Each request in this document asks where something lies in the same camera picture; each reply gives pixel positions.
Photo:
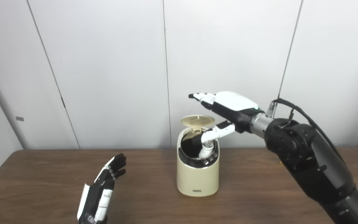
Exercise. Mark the small white plastic bottle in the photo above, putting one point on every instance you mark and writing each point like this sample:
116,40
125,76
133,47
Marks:
205,152

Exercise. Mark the round cream bin lid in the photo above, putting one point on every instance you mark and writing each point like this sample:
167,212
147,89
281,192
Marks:
197,120

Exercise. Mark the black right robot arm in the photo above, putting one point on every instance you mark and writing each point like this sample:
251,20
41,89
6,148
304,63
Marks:
306,155

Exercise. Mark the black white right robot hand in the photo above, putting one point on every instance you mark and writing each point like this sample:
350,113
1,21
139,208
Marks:
238,109

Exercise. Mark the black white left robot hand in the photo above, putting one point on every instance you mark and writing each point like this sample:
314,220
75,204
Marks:
93,199

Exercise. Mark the cream-colored bin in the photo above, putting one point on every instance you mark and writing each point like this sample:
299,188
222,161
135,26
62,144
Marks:
197,179

